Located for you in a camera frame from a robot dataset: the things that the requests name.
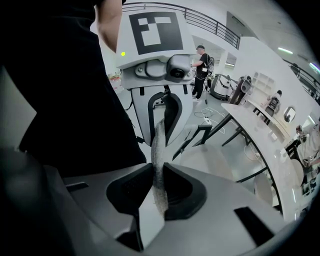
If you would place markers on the grey marble table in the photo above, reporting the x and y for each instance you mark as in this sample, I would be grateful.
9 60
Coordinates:
260 140

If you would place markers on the white shelf unit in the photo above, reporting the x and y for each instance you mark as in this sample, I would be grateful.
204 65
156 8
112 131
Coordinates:
262 82

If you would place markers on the black balcony railing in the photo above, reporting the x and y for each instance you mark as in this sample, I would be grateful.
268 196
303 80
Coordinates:
228 35
303 75

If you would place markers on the person's left forearm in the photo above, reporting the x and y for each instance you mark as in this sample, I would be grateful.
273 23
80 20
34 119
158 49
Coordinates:
110 27

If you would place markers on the long wooden desk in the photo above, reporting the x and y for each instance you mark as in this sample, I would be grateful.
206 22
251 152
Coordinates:
275 122

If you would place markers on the person's black shirt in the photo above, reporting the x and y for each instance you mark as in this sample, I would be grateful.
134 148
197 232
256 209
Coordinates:
62 87

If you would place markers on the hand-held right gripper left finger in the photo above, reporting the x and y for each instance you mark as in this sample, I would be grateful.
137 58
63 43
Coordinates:
100 182

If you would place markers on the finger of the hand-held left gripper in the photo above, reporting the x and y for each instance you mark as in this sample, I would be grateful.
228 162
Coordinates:
141 112
186 107

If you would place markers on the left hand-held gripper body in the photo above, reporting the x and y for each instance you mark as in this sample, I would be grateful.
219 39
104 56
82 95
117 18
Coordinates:
155 32

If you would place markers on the oval mirror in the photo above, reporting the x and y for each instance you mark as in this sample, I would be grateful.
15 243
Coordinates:
290 114

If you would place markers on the beige chair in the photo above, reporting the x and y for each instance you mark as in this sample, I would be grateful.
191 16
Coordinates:
157 155

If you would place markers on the white power strip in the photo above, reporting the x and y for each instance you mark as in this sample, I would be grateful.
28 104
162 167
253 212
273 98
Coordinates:
207 121

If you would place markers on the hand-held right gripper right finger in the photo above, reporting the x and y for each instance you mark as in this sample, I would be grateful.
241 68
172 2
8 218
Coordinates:
220 200

